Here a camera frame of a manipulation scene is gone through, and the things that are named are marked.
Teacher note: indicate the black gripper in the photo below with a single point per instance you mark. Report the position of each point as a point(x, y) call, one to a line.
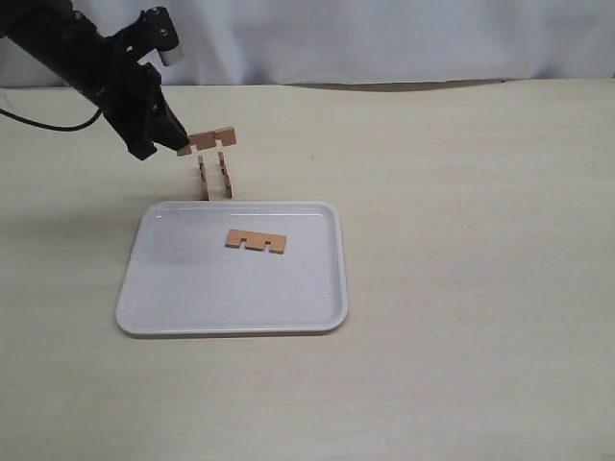
point(133, 105)

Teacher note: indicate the notched wooden piece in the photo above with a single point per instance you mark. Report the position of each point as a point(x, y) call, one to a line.
point(256, 241)
point(225, 175)
point(203, 176)
point(224, 137)

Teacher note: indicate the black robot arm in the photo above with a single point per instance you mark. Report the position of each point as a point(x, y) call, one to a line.
point(106, 70)

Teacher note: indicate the white backdrop cloth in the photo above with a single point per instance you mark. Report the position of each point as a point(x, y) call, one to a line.
point(382, 42)

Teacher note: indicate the white rectangular plastic tray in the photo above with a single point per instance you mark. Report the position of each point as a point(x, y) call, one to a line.
point(182, 280)

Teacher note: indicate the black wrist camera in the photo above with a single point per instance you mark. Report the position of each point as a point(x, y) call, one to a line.
point(152, 31)

